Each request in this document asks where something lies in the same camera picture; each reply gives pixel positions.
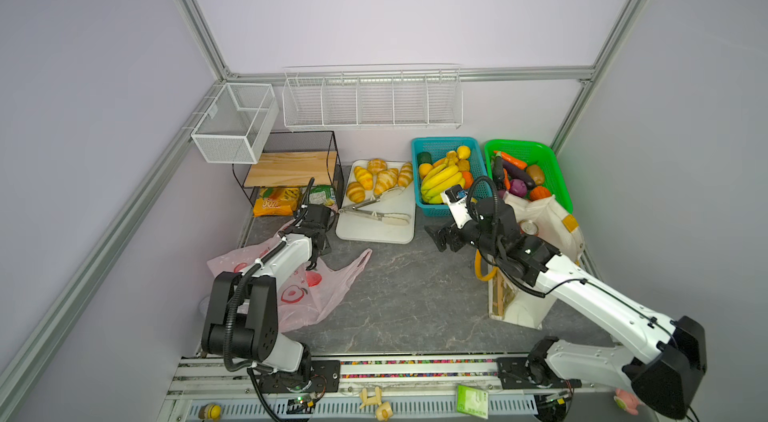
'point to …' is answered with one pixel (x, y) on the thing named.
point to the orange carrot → (512, 160)
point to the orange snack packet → (273, 201)
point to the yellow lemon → (463, 152)
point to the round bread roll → (377, 166)
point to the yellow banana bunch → (439, 181)
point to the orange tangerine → (468, 177)
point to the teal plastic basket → (440, 163)
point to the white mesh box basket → (236, 127)
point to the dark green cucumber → (498, 171)
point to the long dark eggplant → (517, 172)
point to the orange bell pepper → (539, 192)
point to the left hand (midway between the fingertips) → (312, 250)
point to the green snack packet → (322, 195)
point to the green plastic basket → (532, 153)
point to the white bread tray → (398, 200)
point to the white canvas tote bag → (513, 302)
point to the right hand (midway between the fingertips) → (441, 218)
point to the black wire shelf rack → (296, 169)
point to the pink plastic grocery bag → (304, 295)
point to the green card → (472, 401)
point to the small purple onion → (518, 187)
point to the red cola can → (528, 227)
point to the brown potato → (536, 173)
